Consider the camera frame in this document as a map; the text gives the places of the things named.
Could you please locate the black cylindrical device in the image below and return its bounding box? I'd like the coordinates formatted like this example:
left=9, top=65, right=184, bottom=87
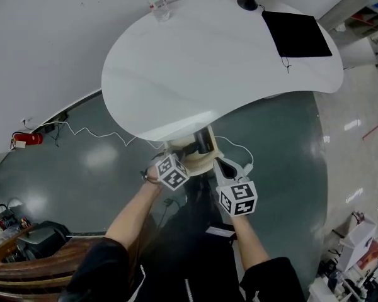
left=171, top=128, right=213, bottom=164

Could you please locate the large wooden drawer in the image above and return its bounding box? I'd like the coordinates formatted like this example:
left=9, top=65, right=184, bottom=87
left=163, top=125, right=225, bottom=178

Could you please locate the thin black cable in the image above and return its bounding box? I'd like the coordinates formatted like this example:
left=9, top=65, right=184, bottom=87
left=158, top=198, right=186, bottom=230

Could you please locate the red floor stick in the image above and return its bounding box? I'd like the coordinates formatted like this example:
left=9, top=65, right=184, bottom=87
left=362, top=125, right=378, bottom=140

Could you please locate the black drawstring bag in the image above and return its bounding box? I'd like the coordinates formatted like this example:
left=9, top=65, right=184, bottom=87
left=261, top=9, right=334, bottom=74

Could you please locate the white curved table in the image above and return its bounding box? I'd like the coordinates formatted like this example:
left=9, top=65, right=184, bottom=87
left=101, top=0, right=345, bottom=145

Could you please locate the black battery box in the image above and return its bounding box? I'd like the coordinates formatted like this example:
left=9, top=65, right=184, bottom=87
left=204, top=225, right=238, bottom=241

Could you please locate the red fire extinguisher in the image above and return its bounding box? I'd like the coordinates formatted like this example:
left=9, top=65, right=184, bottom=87
left=9, top=131, right=45, bottom=151

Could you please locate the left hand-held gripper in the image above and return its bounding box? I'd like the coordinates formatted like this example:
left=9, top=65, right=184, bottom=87
left=154, top=151, right=191, bottom=191

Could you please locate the person's black clothing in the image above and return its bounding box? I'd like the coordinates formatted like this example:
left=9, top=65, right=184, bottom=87
left=57, top=196, right=307, bottom=302

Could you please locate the person's left forearm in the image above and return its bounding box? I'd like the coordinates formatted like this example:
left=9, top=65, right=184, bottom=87
left=105, top=180, right=164, bottom=252

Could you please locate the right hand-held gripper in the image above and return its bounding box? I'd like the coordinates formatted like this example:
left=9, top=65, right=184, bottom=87
left=213, top=157, right=260, bottom=218

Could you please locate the clear water bottle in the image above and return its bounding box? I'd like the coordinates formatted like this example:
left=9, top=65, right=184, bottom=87
left=144, top=0, right=171, bottom=23

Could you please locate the brown wooden bed frame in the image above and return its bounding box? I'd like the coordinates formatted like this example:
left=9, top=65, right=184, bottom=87
left=0, top=221, right=146, bottom=302

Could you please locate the white floor cable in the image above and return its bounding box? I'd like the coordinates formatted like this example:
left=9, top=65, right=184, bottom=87
left=54, top=121, right=255, bottom=174

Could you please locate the white paper bag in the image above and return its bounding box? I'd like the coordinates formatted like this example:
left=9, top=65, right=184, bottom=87
left=338, top=211, right=378, bottom=274

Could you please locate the black wrist strap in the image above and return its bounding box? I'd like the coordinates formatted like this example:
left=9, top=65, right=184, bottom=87
left=140, top=165, right=163, bottom=186

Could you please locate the person's right forearm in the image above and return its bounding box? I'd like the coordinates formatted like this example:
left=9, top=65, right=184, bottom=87
left=231, top=214, right=271, bottom=272

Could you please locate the black power adapter cable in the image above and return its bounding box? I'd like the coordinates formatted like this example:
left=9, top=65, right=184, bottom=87
left=42, top=113, right=71, bottom=148

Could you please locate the grey open shelf unit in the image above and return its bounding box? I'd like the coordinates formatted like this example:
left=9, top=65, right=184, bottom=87
left=318, top=0, right=378, bottom=38

